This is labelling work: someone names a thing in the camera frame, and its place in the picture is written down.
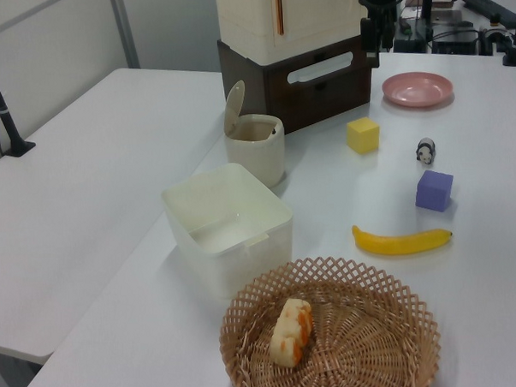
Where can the cream and orange toy cake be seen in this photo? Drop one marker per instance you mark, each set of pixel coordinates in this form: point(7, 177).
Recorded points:
point(290, 333)

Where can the black clamp mount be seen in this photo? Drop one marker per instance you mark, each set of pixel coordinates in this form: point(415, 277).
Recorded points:
point(512, 49)

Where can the pink round plate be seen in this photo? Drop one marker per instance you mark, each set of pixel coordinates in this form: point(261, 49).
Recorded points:
point(416, 90)

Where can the dark brown wooden drawer box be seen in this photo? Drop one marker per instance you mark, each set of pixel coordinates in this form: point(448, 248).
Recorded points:
point(322, 100)

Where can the yellow toy banana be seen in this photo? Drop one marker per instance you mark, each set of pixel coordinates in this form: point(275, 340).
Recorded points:
point(393, 244)

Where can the small panda figurine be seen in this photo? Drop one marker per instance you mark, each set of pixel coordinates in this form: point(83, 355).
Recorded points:
point(425, 152)

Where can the cream plastic storage box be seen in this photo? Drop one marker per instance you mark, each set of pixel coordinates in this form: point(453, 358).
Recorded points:
point(250, 22)

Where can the woven wicker basket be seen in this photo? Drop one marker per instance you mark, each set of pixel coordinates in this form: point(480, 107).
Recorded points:
point(355, 352)

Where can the black electronics box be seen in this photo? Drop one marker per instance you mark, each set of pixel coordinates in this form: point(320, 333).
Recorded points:
point(455, 42)

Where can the black keyboard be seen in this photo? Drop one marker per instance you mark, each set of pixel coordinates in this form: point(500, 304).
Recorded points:
point(487, 7)

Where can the black camera stand pole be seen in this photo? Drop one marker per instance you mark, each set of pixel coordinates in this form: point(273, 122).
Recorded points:
point(4, 119)

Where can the yellow foam cube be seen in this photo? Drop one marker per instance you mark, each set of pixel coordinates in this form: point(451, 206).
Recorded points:
point(362, 135)

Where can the cream dustbin swing lid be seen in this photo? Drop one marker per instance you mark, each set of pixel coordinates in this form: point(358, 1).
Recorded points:
point(233, 106)

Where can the cream round dustbin body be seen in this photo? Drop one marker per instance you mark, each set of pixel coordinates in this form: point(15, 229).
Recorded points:
point(256, 159)

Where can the purple foam cube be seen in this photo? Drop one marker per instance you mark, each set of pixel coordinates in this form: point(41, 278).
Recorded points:
point(431, 192)

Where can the white rectangular plastic container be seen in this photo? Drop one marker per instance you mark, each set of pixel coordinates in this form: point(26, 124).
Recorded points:
point(244, 267)

